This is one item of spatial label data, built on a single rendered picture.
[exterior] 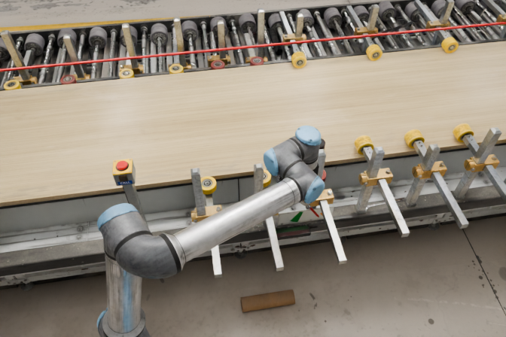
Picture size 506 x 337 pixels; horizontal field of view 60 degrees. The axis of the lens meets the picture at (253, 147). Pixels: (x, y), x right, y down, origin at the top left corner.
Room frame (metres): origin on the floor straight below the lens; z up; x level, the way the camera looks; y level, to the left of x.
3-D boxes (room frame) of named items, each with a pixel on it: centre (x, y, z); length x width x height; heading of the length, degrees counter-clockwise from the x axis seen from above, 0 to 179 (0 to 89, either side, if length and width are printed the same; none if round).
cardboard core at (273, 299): (1.03, -0.09, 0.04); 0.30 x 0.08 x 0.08; 99
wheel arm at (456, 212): (1.20, -0.81, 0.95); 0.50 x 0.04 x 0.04; 9
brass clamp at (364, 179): (1.21, -0.54, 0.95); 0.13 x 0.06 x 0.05; 99
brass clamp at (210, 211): (1.08, 0.20, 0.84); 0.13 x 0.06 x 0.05; 99
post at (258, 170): (1.12, -0.02, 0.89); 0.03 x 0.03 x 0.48; 9
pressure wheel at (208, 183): (1.20, 0.20, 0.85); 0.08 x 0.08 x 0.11
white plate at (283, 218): (1.13, -0.24, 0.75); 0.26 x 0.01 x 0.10; 99
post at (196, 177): (1.08, 0.22, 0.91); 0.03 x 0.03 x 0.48; 9
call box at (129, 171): (1.04, 0.48, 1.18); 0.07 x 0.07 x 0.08; 9
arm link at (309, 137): (1.07, -0.19, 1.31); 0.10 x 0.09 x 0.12; 126
